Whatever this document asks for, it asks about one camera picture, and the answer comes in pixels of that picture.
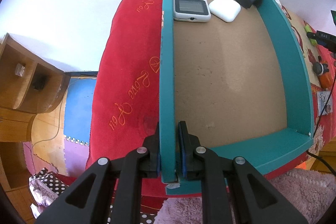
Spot blue foam floor mat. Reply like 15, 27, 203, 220
64, 78, 96, 146

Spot pink fluffy rug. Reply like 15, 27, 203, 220
154, 168, 335, 223

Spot lime green utility knife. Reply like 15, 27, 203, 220
304, 24, 318, 47

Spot white air conditioner remote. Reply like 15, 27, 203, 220
173, 0, 211, 23

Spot small ID card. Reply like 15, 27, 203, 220
317, 91, 333, 115

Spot black object on shelf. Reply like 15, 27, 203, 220
32, 75, 47, 91

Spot wooden bedside shelf unit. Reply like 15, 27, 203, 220
1, 34, 70, 142

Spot orange monkey alarm clock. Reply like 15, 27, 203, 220
313, 56, 333, 89

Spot polka dot gift bag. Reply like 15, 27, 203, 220
29, 168, 68, 219

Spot small clear bag on shelf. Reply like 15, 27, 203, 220
14, 63, 26, 77

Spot white earbuds case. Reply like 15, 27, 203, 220
209, 0, 241, 23

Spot black cable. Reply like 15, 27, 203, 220
305, 77, 336, 177

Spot teal cardboard tray box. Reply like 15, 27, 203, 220
159, 0, 314, 196

